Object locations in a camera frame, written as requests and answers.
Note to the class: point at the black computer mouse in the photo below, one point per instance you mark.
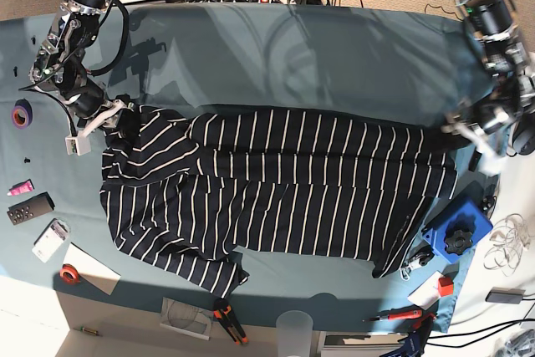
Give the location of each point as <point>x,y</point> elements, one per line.
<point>523,138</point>

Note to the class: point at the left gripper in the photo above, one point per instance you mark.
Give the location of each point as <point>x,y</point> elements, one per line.
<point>490,149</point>

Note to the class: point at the grey small box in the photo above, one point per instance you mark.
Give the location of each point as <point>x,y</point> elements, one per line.
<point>505,296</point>

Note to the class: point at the navy white striped t-shirt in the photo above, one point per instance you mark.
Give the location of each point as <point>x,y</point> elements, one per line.
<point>182,194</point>

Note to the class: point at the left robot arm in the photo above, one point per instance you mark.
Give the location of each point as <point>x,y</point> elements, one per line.
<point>503,56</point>

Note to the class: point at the pink tube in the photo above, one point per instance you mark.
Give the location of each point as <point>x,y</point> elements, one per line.
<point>21,188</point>

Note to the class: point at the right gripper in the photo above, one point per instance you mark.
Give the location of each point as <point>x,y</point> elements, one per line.
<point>113,114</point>

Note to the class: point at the white paper sheet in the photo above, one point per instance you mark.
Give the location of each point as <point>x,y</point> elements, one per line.
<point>91,270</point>

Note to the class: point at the white card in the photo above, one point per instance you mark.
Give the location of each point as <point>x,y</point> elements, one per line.
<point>427,293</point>

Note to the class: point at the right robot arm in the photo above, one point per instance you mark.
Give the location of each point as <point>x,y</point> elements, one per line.
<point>58,72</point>

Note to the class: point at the blue box with black knob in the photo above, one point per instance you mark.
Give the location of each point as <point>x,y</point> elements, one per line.
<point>460,226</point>

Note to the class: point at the blue black scissors handle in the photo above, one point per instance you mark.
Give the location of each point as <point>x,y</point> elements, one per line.
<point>414,343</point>

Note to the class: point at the black white marker pen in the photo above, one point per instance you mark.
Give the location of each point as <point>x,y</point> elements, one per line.
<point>474,161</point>

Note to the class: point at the small red cube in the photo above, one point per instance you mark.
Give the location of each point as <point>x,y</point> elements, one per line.
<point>445,286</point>

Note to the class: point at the metal carabiner clip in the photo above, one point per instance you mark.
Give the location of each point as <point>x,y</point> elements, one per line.
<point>419,260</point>

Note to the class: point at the purple tape roll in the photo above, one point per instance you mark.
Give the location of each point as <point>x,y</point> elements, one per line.
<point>22,114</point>

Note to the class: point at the translucent plastic cup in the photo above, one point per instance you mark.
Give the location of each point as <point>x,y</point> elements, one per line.
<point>294,334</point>

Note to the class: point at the red tape roll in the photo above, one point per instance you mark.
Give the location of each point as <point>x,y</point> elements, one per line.
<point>69,274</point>

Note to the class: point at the clear plastic bag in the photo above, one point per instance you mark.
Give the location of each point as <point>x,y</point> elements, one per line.
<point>186,319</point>

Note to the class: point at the red orange screwdriver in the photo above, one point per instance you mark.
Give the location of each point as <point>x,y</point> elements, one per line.
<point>403,315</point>

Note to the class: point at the black remote control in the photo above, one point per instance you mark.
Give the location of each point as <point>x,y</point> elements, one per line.
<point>33,207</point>

